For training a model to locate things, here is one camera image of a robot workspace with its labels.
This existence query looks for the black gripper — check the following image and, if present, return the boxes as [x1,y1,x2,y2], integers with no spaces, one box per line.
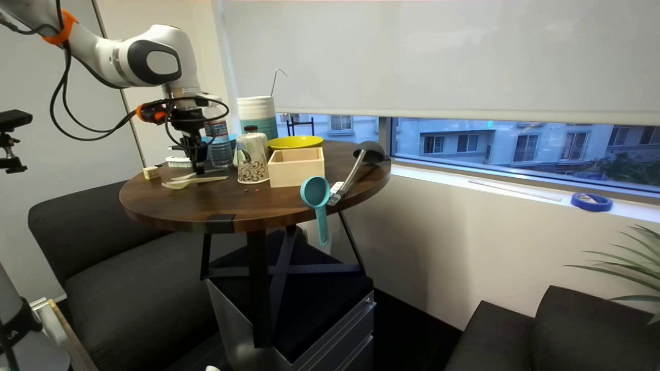
[164,108,217,177]

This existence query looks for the white plastic spoon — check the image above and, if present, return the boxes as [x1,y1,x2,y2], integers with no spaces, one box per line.
[158,172,202,192]

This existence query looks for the white green-striped pack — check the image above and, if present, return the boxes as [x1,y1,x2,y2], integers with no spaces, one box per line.
[162,150,194,172]

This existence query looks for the blue bowl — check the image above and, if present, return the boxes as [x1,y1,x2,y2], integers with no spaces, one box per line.
[203,135,239,168]

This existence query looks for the clear plastic water bottle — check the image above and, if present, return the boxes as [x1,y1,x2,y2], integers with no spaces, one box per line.
[202,101,235,169]

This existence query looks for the white jar black lid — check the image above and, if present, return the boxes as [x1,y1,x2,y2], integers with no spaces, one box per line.
[236,124,269,166]

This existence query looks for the white teal tub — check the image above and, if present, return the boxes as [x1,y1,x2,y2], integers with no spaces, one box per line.
[235,93,281,144]

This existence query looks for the yellow bowl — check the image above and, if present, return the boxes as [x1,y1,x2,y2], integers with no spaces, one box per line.
[266,135,325,154]

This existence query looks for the light wooden box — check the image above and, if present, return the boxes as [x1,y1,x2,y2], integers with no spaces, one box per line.
[266,147,328,192]

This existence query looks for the teal plastic scoop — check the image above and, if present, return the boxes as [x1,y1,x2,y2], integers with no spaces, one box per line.
[299,175,334,248]

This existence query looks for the dark gray sofa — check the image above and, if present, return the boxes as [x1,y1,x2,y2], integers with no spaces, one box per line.
[442,284,660,371]
[26,179,224,371]

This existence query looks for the white roller blind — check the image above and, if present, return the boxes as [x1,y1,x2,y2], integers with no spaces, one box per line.
[217,0,660,129]

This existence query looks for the glass window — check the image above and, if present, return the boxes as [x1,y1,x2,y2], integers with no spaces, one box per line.
[277,111,660,202]

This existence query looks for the blue tape roll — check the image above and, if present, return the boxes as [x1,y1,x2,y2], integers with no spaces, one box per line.
[568,192,615,214]

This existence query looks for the green potted plant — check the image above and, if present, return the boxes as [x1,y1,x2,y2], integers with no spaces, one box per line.
[565,225,660,330]

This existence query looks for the orange wrist cable clamp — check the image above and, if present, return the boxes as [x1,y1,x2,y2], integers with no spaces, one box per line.
[134,101,167,125]

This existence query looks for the bent thin metal wire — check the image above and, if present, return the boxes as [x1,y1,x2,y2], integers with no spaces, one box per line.
[267,69,291,99]

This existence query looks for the teal handled brush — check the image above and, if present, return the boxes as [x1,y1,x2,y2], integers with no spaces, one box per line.
[328,141,389,208]

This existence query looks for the black camera stand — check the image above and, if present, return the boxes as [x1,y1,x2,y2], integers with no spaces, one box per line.
[0,108,34,177]

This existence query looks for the orange arm strap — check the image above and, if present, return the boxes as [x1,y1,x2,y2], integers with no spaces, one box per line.
[38,6,81,49]

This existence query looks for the light wooden frame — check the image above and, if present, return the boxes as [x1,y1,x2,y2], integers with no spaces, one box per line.
[28,296,98,371]

